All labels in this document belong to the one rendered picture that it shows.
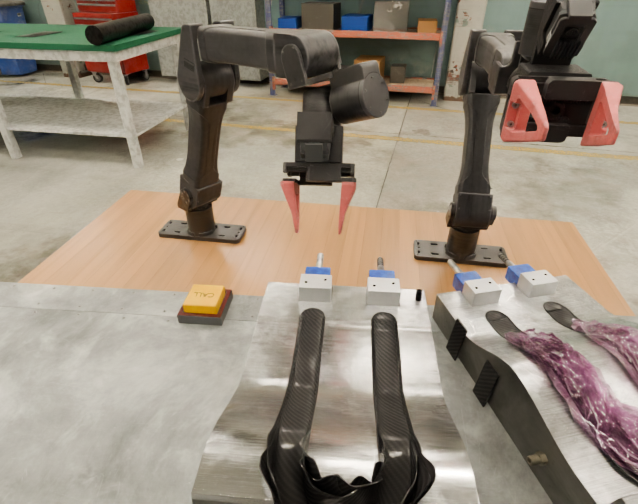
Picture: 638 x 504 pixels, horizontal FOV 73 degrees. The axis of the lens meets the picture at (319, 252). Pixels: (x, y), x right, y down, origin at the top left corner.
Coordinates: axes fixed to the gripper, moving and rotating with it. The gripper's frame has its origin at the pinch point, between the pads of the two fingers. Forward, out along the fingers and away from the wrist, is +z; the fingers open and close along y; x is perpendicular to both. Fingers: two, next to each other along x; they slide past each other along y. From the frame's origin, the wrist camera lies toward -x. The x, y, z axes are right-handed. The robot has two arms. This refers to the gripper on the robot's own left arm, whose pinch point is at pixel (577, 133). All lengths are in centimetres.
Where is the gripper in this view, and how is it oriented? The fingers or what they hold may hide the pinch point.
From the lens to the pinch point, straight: 50.3
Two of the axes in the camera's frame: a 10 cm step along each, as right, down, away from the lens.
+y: 9.9, 0.9, -1.3
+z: -1.6, 5.6, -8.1
